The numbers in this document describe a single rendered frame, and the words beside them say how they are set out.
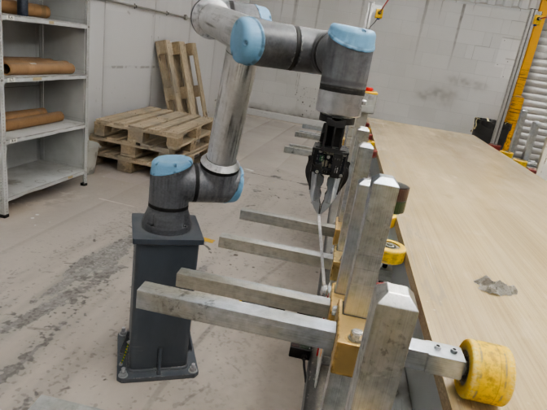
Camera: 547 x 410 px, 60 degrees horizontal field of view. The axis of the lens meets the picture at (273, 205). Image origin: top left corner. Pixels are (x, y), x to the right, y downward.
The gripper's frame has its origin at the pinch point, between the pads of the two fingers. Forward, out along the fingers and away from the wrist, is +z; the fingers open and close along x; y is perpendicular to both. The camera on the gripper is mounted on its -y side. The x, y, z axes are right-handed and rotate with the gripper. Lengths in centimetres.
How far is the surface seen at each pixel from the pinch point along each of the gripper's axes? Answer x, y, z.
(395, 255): 19.1, -7.3, 10.4
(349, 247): 7.0, 11.8, 3.4
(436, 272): 27.7, -1.8, 10.4
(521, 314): 41.8, 10.5, 10.6
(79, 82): -202, -251, 14
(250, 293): -10.3, 15.4, 15.5
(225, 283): -15.6, 15.4, 14.6
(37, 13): -218, -225, -31
